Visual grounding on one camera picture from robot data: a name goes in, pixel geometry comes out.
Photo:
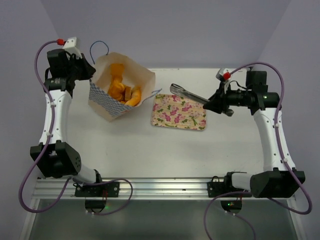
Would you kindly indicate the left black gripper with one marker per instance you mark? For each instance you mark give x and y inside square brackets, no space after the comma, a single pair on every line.
[88,69]

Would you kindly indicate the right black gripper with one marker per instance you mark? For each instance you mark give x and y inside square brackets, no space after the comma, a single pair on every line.
[219,100]

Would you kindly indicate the metal tongs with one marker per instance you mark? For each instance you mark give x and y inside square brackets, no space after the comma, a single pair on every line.
[183,93]

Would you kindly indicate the paper bag with blue pattern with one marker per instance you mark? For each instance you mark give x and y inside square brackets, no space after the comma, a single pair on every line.
[134,75]

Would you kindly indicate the braided fake bread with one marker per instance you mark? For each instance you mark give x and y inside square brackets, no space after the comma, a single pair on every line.
[117,70]

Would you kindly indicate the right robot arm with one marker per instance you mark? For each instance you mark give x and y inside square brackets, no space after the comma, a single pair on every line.
[279,176]

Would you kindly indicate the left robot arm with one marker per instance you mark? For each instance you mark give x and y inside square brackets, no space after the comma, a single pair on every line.
[54,157]

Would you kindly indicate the long sliced fake baguette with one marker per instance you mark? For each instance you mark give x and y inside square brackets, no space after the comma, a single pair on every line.
[136,97]

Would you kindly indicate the floral tray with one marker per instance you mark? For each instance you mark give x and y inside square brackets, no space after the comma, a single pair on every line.
[172,111]

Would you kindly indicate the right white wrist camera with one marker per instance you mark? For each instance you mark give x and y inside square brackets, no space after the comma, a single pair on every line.
[223,75]

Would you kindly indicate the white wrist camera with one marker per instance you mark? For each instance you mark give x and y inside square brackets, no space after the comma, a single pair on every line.
[71,47]
[223,75]

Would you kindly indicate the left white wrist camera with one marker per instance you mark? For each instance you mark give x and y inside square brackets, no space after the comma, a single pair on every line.
[71,47]

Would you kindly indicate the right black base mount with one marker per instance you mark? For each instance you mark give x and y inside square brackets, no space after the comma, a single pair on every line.
[218,186]

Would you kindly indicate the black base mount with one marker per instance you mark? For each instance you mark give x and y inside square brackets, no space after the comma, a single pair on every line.
[96,196]
[218,186]

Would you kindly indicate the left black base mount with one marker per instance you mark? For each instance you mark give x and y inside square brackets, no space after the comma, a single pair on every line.
[96,196]

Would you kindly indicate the aluminium rail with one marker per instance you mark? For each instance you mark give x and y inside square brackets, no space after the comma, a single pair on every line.
[143,189]

